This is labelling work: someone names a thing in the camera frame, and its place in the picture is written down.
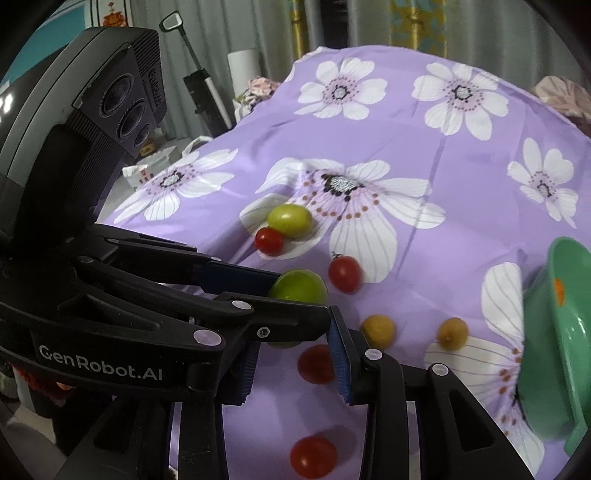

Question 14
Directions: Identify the yellow teal patterned curtain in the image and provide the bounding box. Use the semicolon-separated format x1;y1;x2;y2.
288;0;319;58
390;0;446;49

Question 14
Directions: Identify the pink crumpled cloth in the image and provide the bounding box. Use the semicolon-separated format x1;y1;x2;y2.
531;74;591;130

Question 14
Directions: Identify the red cherry tomato with stem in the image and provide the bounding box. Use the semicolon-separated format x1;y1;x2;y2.
328;251;362;295

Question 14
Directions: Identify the black stick vacuum cleaner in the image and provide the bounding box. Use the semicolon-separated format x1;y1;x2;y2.
159;11;234;139

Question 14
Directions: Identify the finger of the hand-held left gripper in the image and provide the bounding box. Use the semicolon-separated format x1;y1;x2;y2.
78;263;334;352
81;224;281;297

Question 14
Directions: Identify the purple floral cloth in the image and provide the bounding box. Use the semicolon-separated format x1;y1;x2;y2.
99;45;591;480

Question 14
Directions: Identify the red wall ornament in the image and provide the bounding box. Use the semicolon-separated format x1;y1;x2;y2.
102;2;126;27

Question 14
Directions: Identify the green round fruit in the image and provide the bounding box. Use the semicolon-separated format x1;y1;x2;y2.
268;270;329;350
267;204;314;239

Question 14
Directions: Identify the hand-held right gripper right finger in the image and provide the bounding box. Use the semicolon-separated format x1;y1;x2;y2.
329;307;513;480

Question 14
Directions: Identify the white paper roll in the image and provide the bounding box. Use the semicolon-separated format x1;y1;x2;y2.
227;48;262;100

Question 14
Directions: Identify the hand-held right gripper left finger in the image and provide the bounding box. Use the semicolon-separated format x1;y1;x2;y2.
55;342;259;480

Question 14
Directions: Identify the pink flowered cloth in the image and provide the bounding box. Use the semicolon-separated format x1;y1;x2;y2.
233;76;282;121

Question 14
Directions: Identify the grey curtain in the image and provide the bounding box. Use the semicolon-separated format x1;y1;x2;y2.
185;0;296;61

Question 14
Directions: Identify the green plastic bowl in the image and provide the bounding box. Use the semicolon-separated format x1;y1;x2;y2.
515;236;591;455

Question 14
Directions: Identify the small yellow fruit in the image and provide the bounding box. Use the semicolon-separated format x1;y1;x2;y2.
437;318;470;350
360;315;397;350

